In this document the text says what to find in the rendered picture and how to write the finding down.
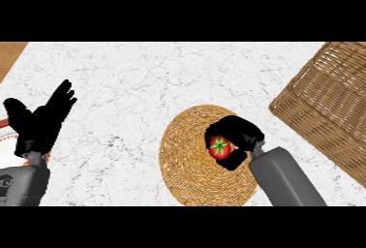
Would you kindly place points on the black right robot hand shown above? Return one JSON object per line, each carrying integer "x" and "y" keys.
{"x": 242, "y": 128}

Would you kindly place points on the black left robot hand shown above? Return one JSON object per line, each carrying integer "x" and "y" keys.
{"x": 40, "y": 124}

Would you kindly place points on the red tomato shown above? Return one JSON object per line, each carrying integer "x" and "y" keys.
{"x": 219, "y": 147}

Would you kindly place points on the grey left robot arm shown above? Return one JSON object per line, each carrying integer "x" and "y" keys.
{"x": 21, "y": 180}

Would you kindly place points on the round woven straw placemat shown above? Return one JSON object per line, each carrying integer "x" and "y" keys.
{"x": 191, "y": 161}

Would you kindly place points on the brown wicker basket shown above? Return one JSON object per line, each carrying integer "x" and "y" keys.
{"x": 330, "y": 106}

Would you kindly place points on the white plate with red rim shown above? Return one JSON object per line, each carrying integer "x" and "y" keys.
{"x": 8, "y": 142}

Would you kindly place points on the brown wooden board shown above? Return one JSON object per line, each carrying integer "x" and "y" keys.
{"x": 9, "y": 56}

